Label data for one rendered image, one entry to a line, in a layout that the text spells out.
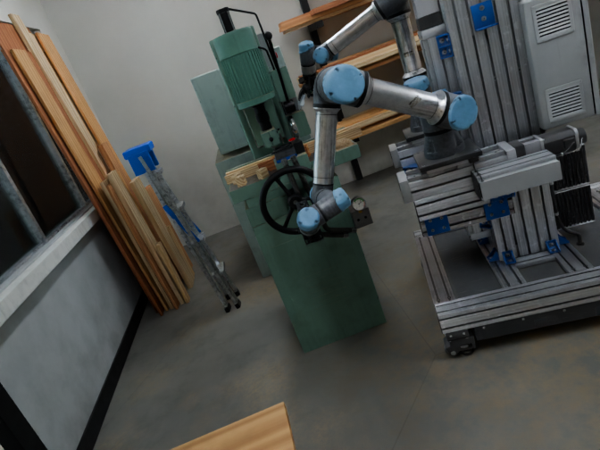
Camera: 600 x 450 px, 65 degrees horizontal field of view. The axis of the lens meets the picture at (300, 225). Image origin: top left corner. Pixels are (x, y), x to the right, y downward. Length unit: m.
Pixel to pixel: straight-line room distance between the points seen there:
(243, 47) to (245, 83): 0.14
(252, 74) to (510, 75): 1.02
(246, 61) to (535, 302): 1.50
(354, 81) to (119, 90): 3.34
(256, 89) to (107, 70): 2.69
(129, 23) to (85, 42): 0.41
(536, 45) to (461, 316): 1.04
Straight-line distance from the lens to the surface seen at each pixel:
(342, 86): 1.50
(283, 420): 1.29
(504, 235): 2.21
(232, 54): 2.09
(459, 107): 1.66
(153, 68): 4.56
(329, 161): 1.66
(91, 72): 4.67
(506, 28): 2.01
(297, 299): 2.27
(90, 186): 3.37
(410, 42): 2.41
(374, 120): 4.22
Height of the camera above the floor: 1.35
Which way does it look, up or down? 19 degrees down
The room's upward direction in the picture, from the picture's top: 21 degrees counter-clockwise
